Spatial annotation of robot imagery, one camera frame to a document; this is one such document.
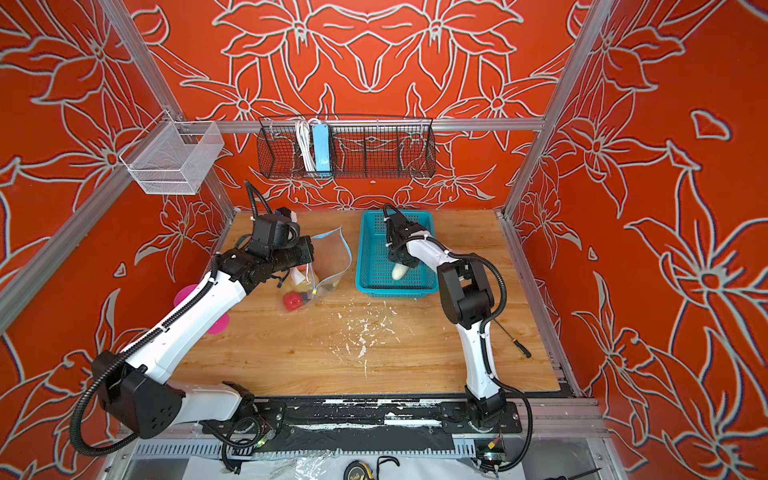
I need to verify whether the dark red apple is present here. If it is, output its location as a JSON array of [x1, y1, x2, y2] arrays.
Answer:
[[282, 291, 304, 311]]

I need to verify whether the clear zip top bag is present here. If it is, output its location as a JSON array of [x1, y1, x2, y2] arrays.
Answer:
[[283, 226, 352, 308]]

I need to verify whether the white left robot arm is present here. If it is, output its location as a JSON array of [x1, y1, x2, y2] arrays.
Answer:
[[69, 208, 314, 457]]

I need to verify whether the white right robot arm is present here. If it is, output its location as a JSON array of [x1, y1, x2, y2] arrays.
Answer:
[[382, 204, 514, 431]]

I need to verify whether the teal plastic basket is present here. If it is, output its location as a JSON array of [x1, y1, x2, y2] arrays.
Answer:
[[356, 209, 438, 299]]

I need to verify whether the pink plastic goblet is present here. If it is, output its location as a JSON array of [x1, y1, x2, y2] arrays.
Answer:
[[173, 284, 230, 335]]

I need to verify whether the light blue power strip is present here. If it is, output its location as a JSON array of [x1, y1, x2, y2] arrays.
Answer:
[[312, 123, 331, 176]]

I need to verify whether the black screwdriver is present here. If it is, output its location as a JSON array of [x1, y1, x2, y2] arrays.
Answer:
[[494, 319, 532, 359]]

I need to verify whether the yellow black tape measure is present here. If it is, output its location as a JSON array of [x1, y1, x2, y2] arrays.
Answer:
[[342, 460, 374, 480]]

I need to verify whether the black wire wall basket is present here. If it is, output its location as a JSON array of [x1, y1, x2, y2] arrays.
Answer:
[[256, 114, 437, 179]]

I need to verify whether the white coiled cable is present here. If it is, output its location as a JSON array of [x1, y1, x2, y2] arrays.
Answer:
[[294, 118, 317, 174]]

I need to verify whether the clear mesh wall bin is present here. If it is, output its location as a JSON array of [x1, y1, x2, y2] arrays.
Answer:
[[120, 120, 224, 195]]

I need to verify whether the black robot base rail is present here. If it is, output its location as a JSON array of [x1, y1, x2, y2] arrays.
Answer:
[[201, 395, 524, 459]]

